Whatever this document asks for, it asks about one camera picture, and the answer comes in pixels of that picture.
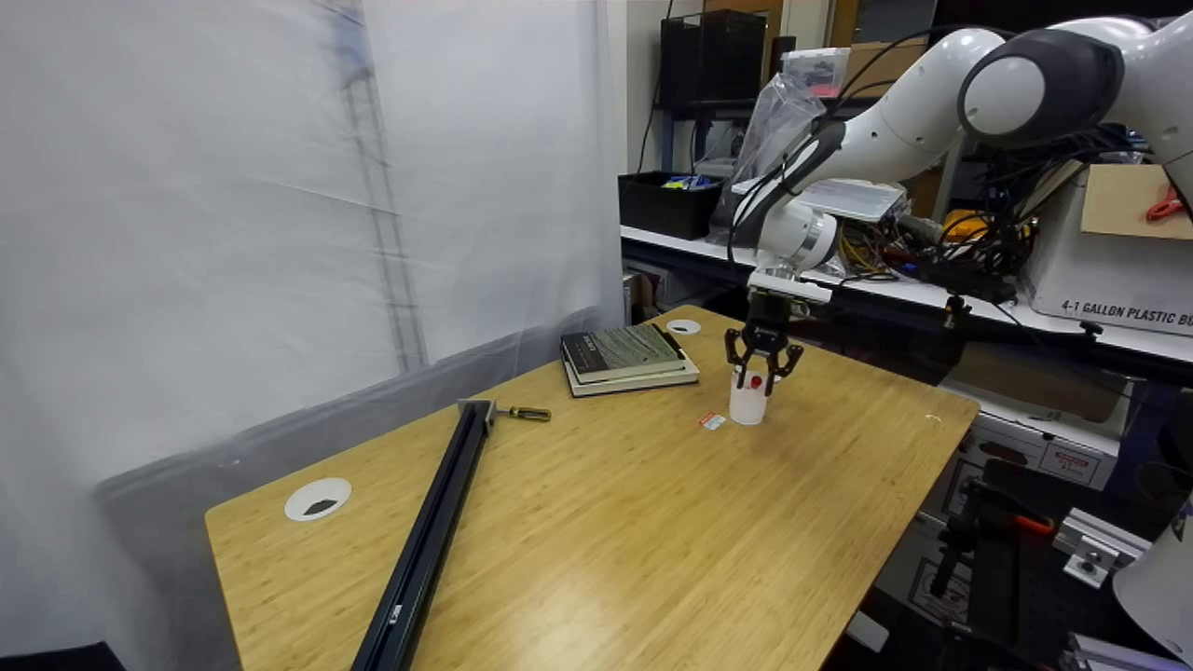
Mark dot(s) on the white cardboard storage box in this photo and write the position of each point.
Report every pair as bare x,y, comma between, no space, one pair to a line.
1099,258

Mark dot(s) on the small dark metal tool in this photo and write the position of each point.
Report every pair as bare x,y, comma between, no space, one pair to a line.
522,410

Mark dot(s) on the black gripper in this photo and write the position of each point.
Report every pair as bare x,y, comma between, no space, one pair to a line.
767,337

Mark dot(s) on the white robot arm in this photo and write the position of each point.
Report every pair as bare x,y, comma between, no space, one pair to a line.
1003,90

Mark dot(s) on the white backdrop curtain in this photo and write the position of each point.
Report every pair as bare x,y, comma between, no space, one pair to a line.
239,235

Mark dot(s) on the white cable grommet hole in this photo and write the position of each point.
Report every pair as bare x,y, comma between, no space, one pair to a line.
320,501

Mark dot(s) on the long black metal bar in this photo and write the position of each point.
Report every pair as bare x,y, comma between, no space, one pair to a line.
398,623

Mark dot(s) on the white ceramic mug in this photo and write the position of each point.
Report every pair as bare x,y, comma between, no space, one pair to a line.
747,407

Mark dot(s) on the upper grey hardcover book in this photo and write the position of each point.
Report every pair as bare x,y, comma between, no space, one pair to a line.
622,353

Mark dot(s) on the white plastic tray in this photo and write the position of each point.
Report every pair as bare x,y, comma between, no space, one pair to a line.
855,198

